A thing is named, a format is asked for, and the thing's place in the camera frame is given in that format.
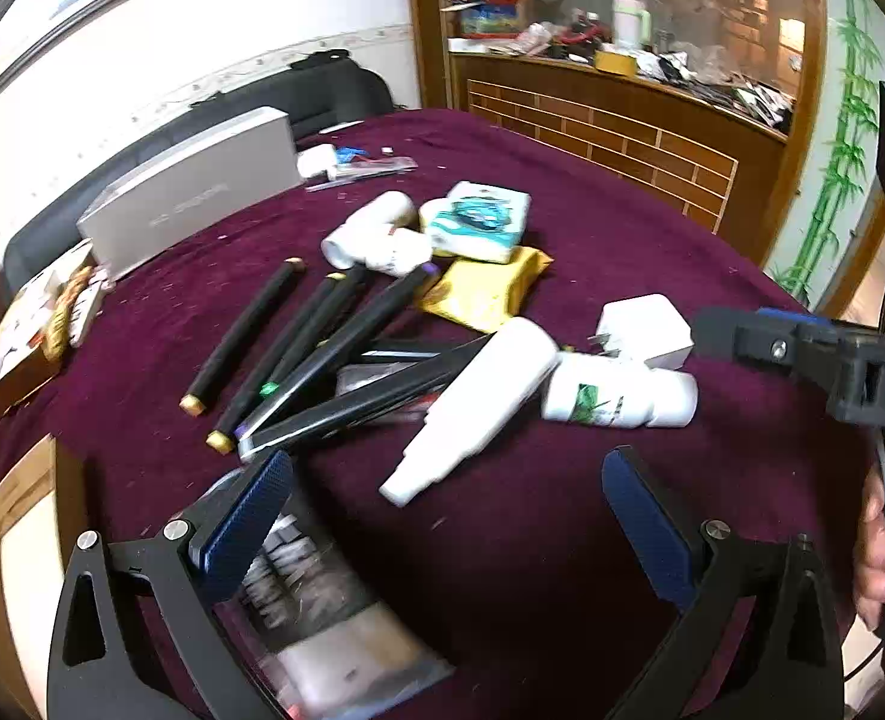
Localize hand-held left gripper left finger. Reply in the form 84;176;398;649
47;448;295;720

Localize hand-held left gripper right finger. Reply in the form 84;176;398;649
601;446;847;720

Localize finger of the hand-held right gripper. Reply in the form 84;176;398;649
757;306;837;328
692;307;848;391

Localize white charger plug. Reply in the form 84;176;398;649
588;294;694;372

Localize black white bagged packet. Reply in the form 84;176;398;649
194;457;458;720

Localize white bottle green label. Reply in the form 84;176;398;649
541;354;700;430

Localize black glossy case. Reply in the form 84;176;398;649
238;334;497;464

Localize black marker gold cap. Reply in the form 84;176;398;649
206;274;346;455

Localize black marker yellow caps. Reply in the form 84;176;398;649
179;258;307;415

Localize black marker green cap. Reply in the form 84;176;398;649
258;264;374;400

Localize white squeeze bottle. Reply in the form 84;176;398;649
378;316;562;507

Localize black marker purple cap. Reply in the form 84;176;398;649
232;262;443;442

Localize brown cardboard box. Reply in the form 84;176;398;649
0;435;91;720

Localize yellow foil packet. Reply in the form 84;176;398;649
418;247;554;332

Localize white bottle red label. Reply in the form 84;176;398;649
367;227;434;277

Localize white plastic bottle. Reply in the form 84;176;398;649
320;191;413;271

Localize teal white tissue packet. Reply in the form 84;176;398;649
419;181;532;265

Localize person's right hand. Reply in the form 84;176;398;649
853;465;885;631

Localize pile of assorted clutter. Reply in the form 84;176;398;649
637;45;796;128

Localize white printed small pouch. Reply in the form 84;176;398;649
71;270;109;346

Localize gold gift box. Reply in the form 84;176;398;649
0;240;109;436

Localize grey shoe box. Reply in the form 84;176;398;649
76;106;304;282

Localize slim grey pen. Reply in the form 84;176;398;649
305;172;383;192

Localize white tumbler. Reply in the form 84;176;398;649
611;0;646;50

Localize white rounded case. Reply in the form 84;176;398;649
296;144;337;181

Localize toothbrush in clear packaging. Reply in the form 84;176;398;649
326;156;419;182

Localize white flat device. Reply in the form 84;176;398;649
296;120;368;145

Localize blue green box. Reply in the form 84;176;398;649
461;4;518;37

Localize black leather sofa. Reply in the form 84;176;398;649
3;52;397;286

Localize framed horse painting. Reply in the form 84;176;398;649
0;0;149;128

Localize green bamboo wall decal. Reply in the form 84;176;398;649
772;0;885;301

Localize wooden arched partition frame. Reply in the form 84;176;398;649
403;0;829;271

